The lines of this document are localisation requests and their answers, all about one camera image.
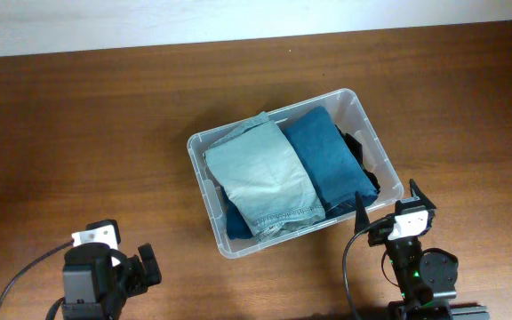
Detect left black camera cable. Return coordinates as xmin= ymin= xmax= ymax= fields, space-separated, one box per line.
xmin=0 ymin=239 xmax=75 ymax=320

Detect right black camera cable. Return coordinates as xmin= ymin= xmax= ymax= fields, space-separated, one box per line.
xmin=341 ymin=215 xmax=399 ymax=320

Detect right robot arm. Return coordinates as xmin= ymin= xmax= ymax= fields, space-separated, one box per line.
xmin=342 ymin=180 xmax=491 ymax=320

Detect black garment with band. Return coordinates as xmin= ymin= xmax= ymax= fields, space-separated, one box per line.
xmin=337 ymin=127 xmax=380 ymax=194

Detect black camera cable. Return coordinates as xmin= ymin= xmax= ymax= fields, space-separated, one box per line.
xmin=0 ymin=239 xmax=75 ymax=320
xmin=341 ymin=215 xmax=399 ymax=320

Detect medium blue jeans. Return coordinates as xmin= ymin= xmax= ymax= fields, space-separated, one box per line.
xmin=284 ymin=107 xmax=380 ymax=216

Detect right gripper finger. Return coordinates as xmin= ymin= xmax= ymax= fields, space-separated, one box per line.
xmin=354 ymin=191 xmax=370 ymax=235
xmin=409 ymin=179 xmax=436 ymax=210

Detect dark blue garment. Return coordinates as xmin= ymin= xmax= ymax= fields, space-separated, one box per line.
xmin=221 ymin=189 xmax=253 ymax=240

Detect clear plastic storage bin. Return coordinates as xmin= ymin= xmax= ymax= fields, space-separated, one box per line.
xmin=187 ymin=88 xmax=404 ymax=259

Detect light blue jeans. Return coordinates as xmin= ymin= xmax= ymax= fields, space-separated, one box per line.
xmin=204 ymin=112 xmax=326 ymax=242

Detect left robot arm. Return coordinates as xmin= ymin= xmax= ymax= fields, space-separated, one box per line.
xmin=45 ymin=243 xmax=162 ymax=320

